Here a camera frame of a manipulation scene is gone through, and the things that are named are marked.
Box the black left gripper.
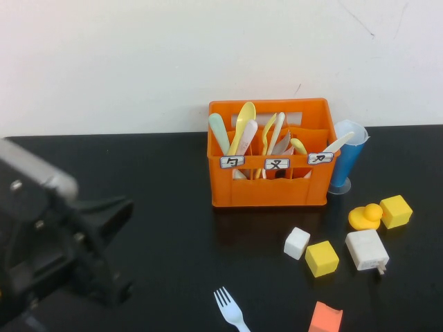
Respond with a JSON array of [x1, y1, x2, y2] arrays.
[[0, 196, 135, 312]]

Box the yellow plastic spoon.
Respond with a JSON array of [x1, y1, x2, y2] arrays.
[[226, 101, 257, 156]]

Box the yellow plastic fork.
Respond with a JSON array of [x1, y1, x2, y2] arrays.
[[255, 113, 278, 180]]

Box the orange plastic cutlery crate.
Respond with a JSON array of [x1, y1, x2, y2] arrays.
[[208, 98, 342, 208]]

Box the light blue plastic fork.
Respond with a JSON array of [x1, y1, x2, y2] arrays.
[[213, 286, 251, 332]]

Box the white label with spoon character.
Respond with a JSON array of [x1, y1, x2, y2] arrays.
[[220, 156, 246, 169]]

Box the pale green plastic spoon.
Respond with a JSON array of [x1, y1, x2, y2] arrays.
[[208, 113, 247, 181]]

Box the white pink plastic utensil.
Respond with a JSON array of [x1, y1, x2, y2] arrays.
[[240, 120, 259, 156]]

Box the white label with fork character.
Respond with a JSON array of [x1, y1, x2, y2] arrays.
[[264, 158, 291, 171]]

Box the white foam cube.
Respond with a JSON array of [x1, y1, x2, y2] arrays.
[[283, 226, 311, 261]]

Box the pale pink plastic fork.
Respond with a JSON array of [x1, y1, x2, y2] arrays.
[[276, 130, 296, 156]]

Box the yellow foam cube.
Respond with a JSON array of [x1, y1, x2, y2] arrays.
[[379, 194, 414, 230], [305, 241, 340, 278]]

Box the salmon orange block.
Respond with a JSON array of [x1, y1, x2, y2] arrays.
[[307, 301, 344, 332]]

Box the white label with knife character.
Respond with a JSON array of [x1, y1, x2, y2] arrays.
[[307, 151, 334, 165]]

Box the blue cone cup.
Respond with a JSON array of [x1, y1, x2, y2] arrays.
[[327, 119, 370, 195]]

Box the cream plastic knife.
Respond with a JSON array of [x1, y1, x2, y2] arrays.
[[320, 131, 356, 155]]

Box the yellow rubber duck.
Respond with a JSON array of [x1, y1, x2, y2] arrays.
[[347, 203, 384, 231]]

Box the white charger plug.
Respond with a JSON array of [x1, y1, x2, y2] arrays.
[[345, 228, 390, 276]]

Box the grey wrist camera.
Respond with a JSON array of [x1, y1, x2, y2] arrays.
[[0, 138, 80, 205]]

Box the small yellow-green utensil handle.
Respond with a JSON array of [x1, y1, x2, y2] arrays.
[[289, 138, 308, 156]]

